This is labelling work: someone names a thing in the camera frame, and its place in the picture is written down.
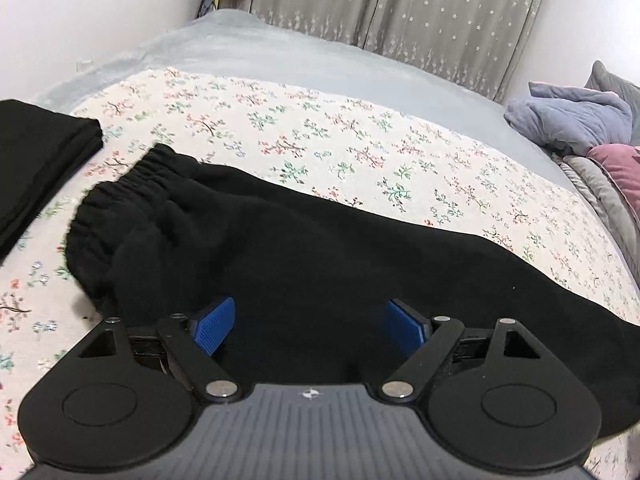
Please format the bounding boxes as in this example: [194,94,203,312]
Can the black sweatpants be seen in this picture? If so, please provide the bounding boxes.
[65,144,639,436]

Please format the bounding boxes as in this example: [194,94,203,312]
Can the floral bed sheet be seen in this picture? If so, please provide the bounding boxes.
[1,67,639,479]

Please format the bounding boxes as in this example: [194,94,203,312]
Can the folded black garment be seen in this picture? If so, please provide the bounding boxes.
[1,100,103,257]

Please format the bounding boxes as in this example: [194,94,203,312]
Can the blue crumpled quilt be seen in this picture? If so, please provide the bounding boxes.
[503,81,634,156]

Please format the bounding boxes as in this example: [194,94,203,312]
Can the grey bed blanket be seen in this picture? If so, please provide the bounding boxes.
[33,10,574,190]

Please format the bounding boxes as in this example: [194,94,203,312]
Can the grey pillow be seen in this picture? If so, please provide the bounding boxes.
[586,61,640,146]

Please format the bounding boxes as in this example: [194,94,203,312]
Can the grey star curtain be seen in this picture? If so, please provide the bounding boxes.
[241,0,542,102]

